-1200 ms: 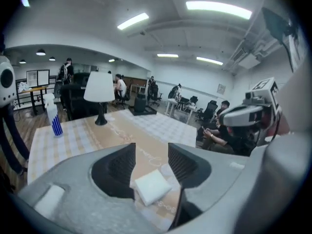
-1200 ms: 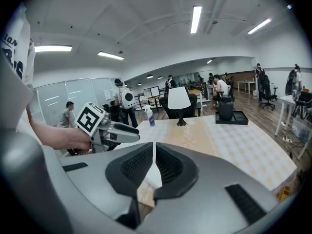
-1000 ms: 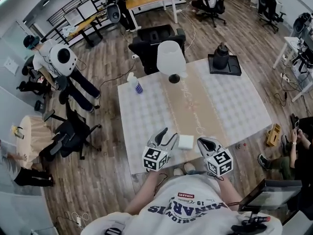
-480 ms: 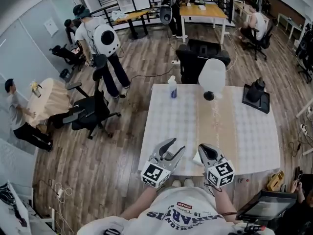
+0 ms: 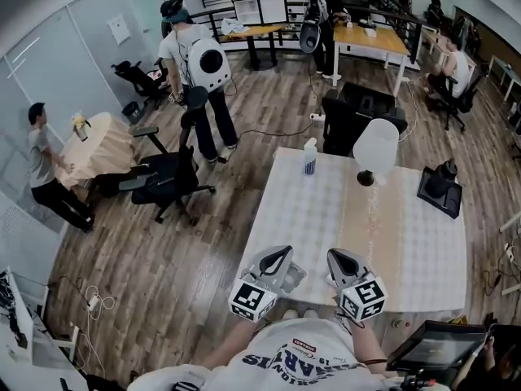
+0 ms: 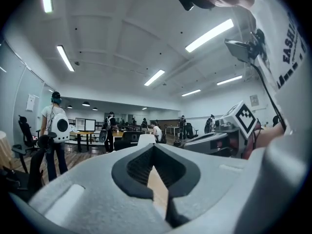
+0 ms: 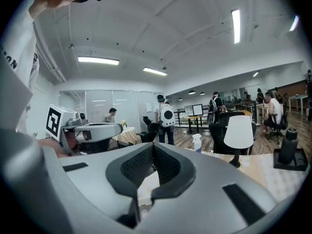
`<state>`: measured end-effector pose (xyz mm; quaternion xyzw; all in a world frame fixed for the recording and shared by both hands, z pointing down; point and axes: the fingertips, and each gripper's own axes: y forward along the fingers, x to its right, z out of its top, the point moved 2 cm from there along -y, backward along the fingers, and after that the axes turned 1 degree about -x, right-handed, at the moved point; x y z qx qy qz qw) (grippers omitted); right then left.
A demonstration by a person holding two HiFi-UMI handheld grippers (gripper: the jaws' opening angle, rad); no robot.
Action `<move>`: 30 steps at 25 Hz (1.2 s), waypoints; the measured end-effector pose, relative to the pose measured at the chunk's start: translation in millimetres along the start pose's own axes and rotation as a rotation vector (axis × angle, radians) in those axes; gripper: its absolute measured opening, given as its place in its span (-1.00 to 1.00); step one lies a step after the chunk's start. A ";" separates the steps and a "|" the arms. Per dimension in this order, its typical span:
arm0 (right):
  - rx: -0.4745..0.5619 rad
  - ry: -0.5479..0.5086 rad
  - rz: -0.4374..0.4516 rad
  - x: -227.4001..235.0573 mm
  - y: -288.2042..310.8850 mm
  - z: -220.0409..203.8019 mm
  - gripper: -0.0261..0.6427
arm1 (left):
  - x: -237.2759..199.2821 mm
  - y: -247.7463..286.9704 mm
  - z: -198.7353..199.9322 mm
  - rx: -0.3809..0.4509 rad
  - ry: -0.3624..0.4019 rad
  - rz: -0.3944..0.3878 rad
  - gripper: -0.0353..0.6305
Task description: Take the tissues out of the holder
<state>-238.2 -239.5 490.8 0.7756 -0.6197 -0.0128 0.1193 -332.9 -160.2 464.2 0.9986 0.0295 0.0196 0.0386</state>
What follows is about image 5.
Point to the black office chair with headrest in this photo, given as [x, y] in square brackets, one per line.
[171, 177]

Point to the person's left forearm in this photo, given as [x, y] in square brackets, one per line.
[232, 350]

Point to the yellow flowers in vase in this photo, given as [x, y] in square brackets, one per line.
[79, 122]

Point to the person's right forearm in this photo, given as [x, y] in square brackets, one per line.
[366, 342]

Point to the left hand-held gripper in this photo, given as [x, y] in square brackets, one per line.
[249, 297]

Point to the white checked tablecloth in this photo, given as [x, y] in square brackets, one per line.
[325, 218]

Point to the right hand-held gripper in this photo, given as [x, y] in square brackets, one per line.
[362, 297]

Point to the black waste bin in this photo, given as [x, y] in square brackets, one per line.
[132, 111]

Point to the black office chair with armrests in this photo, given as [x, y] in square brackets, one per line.
[346, 116]

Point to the wooden desk with white legs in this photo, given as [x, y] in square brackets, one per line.
[370, 41]

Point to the person's white printed shirt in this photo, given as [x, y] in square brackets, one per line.
[293, 357]

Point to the white round-window backpack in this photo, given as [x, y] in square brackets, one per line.
[310, 35]
[209, 65]

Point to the person's white shoe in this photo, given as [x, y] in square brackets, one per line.
[311, 313]
[290, 314]

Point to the round table with beige cloth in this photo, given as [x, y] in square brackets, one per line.
[97, 149]

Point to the black swivel chair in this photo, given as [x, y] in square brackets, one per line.
[464, 96]

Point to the white table lamp black base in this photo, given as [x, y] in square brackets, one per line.
[375, 145]

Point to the white power strip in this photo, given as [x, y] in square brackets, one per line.
[316, 117]
[94, 301]

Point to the white blue-striped spray bottle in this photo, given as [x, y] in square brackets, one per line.
[310, 159]

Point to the wooden table with black leg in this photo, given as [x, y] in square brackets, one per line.
[254, 31]

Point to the black reclined office chair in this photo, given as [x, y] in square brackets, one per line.
[136, 77]

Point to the dark wrist band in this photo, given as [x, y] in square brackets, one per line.
[375, 361]

